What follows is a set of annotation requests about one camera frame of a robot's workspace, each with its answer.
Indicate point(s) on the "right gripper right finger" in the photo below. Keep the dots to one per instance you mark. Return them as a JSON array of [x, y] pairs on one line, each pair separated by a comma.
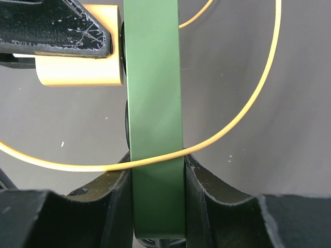
[[219, 215]]

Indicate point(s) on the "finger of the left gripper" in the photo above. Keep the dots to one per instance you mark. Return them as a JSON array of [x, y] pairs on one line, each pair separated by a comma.
[[53, 28]]

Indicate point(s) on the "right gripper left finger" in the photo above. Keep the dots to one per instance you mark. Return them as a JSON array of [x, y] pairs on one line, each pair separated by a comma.
[[98, 214]]

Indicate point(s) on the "green power strip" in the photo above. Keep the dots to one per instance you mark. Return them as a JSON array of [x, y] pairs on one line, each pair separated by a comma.
[[155, 117]]

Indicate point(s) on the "orange small charger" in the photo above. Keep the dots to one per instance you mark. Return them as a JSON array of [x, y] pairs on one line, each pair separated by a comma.
[[71, 71]]

